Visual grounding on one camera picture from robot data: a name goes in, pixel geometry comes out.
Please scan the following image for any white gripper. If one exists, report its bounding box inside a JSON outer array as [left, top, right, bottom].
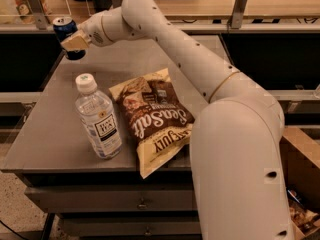
[[61, 11, 113, 51]]

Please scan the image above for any blue pepsi can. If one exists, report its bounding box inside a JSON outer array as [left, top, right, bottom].
[[53, 16, 86, 60]]

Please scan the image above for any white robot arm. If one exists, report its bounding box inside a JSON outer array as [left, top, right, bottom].
[[62, 0, 295, 240]]

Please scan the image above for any pepsi can in box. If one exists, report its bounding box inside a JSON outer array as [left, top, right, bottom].
[[287, 189, 300, 203]]

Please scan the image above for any clear water bottle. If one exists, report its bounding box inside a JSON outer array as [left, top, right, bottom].
[[75, 73, 122, 159]]

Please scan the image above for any colourful snack package behind glass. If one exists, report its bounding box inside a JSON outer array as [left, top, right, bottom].
[[4, 0, 51, 18]]

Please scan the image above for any sea salt chips bag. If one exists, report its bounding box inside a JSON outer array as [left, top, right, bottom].
[[109, 68, 194, 179]]

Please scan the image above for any grey metal drawer cabinet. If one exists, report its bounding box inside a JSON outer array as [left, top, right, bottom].
[[0, 34, 234, 240]]

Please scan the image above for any upper drawer knob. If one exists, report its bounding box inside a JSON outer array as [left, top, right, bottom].
[[137, 198, 148, 210]]

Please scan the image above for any drawer knob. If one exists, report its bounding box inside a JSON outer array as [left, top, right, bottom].
[[144, 227, 152, 237], [137, 198, 148, 210]]

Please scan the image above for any lower drawer knob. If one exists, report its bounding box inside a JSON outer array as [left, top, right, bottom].
[[144, 227, 152, 237]]

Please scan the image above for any cardboard box of snacks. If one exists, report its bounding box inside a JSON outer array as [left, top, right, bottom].
[[279, 126, 320, 240]]

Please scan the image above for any left metal bracket post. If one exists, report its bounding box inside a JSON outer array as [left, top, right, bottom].
[[28, 0, 49, 30]]

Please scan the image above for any right metal bracket post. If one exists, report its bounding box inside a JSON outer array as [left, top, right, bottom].
[[229, 0, 248, 29]]

